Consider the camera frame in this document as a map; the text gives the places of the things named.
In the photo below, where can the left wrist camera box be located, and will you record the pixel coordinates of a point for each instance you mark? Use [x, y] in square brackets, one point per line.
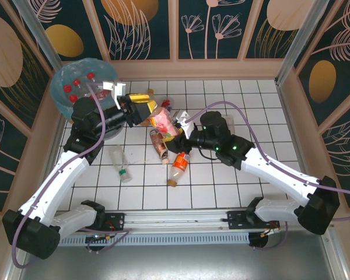
[115, 90]

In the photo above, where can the aluminium frame post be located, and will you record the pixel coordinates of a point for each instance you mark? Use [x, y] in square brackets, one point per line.
[36, 32]
[303, 35]

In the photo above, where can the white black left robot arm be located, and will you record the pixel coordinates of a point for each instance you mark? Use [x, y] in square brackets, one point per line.
[58, 186]

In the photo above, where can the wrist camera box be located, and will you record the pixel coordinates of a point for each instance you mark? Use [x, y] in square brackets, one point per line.
[115, 90]
[183, 121]

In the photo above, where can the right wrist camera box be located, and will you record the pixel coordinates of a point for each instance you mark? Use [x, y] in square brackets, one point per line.
[183, 121]

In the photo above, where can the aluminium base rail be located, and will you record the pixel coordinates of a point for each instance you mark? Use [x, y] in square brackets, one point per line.
[175, 218]

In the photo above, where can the grey metal base plate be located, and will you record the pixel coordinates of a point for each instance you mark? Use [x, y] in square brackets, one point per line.
[178, 265]

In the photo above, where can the clear bottle with green cap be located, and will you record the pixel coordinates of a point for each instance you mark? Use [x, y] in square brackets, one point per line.
[118, 159]

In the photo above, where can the pink label bottle white cap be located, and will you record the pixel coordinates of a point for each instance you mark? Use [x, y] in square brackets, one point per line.
[163, 122]

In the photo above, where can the brown label plastic bottle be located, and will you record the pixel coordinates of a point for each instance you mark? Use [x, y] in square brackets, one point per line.
[159, 146]

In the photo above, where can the bin with blue plastic liner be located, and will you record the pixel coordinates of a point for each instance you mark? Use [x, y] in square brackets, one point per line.
[64, 73]

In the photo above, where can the orange label bottle orange cap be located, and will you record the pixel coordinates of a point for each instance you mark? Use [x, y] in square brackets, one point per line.
[179, 164]

